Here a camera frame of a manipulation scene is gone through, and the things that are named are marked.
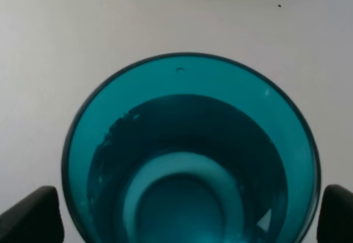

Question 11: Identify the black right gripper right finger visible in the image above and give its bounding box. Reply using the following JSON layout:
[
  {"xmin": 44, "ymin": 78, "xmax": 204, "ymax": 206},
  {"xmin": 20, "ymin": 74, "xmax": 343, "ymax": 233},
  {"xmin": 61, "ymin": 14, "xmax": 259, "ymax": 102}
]
[{"xmin": 317, "ymin": 185, "xmax": 352, "ymax": 243}]

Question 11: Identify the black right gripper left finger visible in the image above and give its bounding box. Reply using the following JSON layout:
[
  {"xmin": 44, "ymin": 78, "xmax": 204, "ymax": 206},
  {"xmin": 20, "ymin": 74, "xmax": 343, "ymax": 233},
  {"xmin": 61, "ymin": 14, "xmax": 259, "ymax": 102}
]
[{"xmin": 1, "ymin": 186, "xmax": 64, "ymax": 243}]

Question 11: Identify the teal transparent plastic cup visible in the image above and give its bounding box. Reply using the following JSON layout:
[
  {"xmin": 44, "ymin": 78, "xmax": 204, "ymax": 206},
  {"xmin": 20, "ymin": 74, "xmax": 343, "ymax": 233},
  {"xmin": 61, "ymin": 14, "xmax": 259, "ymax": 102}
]
[{"xmin": 61, "ymin": 53, "xmax": 321, "ymax": 242}]

